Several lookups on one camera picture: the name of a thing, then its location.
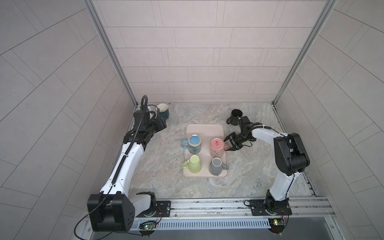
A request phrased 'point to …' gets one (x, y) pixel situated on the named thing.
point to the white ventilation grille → (167, 223)
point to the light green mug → (193, 164)
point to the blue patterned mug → (193, 144)
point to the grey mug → (216, 166)
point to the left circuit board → (148, 225)
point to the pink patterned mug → (217, 146)
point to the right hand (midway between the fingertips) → (222, 142)
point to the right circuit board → (277, 225)
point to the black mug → (233, 119)
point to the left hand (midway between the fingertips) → (164, 118)
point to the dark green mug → (164, 111)
